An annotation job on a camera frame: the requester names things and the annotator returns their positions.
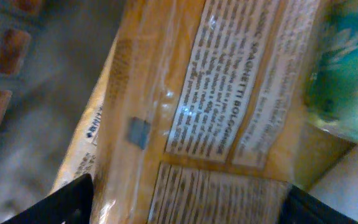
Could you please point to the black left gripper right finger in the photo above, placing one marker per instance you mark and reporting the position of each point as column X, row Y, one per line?
column 300, row 207

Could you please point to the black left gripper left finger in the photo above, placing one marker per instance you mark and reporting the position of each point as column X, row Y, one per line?
column 70, row 204

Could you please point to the teal wet wipes pack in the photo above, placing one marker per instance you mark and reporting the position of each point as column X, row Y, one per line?
column 332, row 95

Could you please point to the orange spaghetti packet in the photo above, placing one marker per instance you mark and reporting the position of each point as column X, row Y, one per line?
column 200, row 114

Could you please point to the grey plastic mesh basket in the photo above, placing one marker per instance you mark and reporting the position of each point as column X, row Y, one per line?
column 51, row 57

